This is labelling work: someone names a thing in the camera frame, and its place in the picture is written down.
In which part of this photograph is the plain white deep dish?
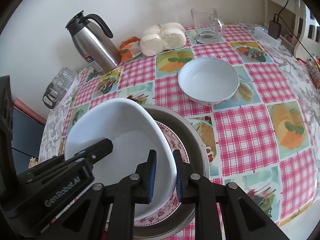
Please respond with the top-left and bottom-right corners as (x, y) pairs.
(64, 98), (178, 221)

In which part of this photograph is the colourful printed can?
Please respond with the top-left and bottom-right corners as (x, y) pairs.
(307, 56), (320, 88)

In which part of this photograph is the stainless steel thermos jug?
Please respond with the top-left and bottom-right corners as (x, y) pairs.
(65, 10), (122, 75)

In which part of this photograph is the metal basin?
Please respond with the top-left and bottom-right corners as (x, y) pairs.
(132, 104), (210, 239)

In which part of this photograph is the white bowl red floral outside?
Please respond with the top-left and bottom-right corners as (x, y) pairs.
(178, 57), (240, 105)

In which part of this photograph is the white power strip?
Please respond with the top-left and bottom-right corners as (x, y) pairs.
(254, 26), (282, 47)

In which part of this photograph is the clear glass mug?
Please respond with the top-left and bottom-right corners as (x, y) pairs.
(191, 7), (225, 44)

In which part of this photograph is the orange snack packet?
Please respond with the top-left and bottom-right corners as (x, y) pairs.
(119, 37), (142, 62)

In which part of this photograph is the dark blue furniture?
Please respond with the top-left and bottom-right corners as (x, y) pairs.
(11, 97), (48, 170)

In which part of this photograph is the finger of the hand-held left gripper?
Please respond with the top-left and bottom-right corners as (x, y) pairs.
(64, 138), (113, 167)

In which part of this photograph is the white chair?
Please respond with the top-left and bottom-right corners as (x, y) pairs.
(261, 0), (320, 57)

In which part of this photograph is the black power adapter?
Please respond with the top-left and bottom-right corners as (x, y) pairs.
(269, 14), (282, 39)

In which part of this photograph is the bag of white steamed buns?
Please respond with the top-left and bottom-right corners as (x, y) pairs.
(139, 22), (187, 57)

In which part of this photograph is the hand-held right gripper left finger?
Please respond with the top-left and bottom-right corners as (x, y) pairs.
(41, 149), (157, 240)

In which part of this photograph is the pink floral rimmed plate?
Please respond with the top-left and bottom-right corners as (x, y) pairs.
(134, 121), (189, 227)

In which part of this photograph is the black charging cable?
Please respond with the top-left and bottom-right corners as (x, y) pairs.
(279, 16), (319, 65)

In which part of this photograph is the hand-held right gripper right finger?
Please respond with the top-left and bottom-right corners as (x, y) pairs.
(172, 149), (290, 240)

